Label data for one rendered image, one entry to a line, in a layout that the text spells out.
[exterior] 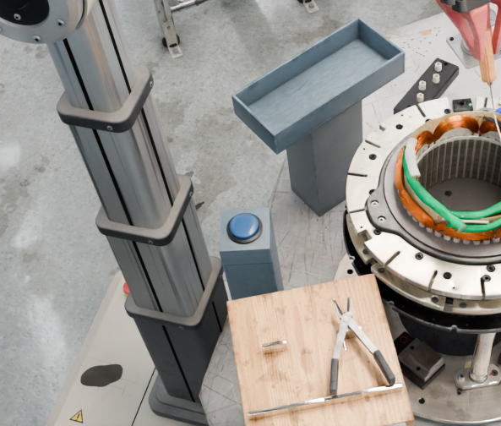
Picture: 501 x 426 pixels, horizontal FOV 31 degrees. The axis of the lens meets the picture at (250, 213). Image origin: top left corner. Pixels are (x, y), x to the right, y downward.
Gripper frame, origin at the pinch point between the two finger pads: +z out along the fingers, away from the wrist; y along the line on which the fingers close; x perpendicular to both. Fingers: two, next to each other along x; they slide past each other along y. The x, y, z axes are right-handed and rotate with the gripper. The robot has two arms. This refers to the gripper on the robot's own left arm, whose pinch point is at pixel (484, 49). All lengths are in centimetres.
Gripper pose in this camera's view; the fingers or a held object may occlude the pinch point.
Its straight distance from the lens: 101.1
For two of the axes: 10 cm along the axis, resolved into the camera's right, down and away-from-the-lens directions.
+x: -3.7, -4.2, 8.3
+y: 8.9, -4.2, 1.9
